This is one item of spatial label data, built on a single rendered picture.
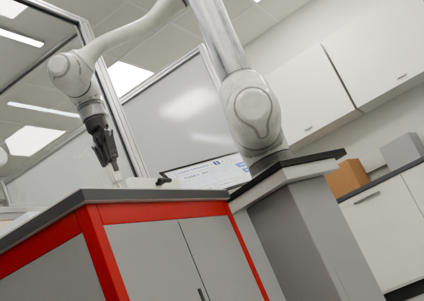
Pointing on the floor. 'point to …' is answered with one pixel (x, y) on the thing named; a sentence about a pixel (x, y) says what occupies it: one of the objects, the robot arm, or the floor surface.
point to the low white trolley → (130, 249)
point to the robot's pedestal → (308, 235)
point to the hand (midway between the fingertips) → (114, 173)
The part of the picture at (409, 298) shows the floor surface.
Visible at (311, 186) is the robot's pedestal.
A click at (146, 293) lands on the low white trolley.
